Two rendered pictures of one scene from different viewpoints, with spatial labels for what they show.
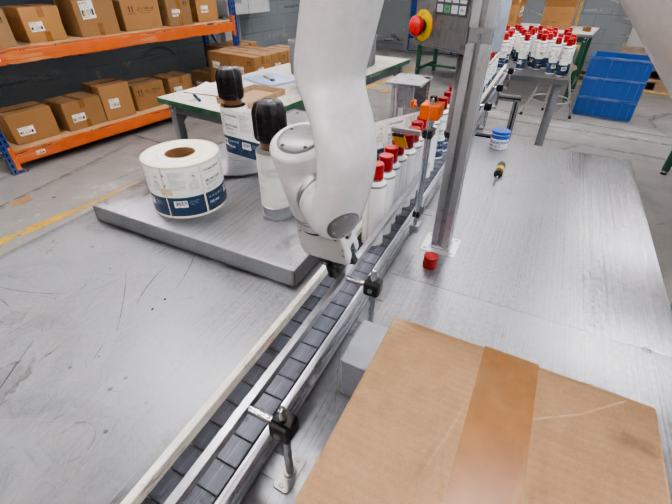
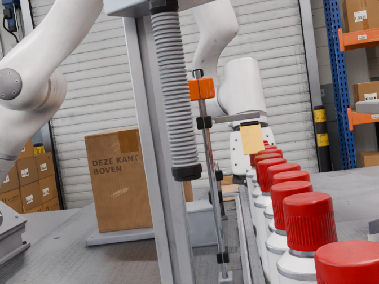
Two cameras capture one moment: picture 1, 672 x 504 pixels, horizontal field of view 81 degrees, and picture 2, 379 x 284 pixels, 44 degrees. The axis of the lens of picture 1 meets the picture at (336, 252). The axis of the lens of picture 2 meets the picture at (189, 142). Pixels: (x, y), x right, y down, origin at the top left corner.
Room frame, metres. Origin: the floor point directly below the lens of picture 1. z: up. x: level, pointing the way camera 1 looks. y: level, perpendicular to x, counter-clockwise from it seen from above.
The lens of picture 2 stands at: (1.47, -0.48, 1.16)
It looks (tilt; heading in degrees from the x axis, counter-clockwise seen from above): 4 degrees down; 159
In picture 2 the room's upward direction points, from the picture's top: 8 degrees counter-clockwise
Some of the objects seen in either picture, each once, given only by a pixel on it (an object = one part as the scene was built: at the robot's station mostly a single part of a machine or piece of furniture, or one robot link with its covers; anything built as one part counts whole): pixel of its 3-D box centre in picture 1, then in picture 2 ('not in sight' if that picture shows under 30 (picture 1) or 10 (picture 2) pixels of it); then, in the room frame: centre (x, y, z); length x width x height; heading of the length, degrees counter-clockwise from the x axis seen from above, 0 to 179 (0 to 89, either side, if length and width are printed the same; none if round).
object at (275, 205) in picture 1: (273, 161); not in sight; (0.93, 0.16, 1.03); 0.09 x 0.09 x 0.30
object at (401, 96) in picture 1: (407, 121); not in sight; (1.29, -0.23, 1.01); 0.14 x 0.13 x 0.26; 153
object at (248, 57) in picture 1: (248, 76); not in sight; (5.19, 1.09, 0.32); 1.20 x 0.83 x 0.64; 55
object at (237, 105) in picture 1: (234, 114); not in sight; (1.30, 0.33, 1.04); 0.09 x 0.09 x 0.29
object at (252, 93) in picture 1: (251, 95); not in sight; (2.37, 0.49, 0.82); 0.34 x 0.24 x 0.03; 152
